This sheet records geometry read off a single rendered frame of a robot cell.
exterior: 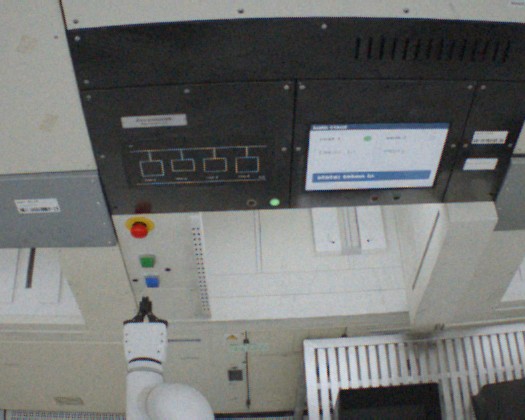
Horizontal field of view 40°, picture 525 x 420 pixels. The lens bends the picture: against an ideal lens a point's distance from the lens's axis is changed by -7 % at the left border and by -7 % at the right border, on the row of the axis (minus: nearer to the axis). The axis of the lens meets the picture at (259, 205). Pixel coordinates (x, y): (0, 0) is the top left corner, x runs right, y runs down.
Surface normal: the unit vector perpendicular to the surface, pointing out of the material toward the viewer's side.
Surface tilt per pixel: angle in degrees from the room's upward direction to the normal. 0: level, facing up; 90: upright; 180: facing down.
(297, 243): 0
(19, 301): 0
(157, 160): 90
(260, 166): 90
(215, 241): 0
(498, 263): 90
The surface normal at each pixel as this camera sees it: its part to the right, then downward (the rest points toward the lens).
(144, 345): 0.04, -0.59
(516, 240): 0.04, 0.81
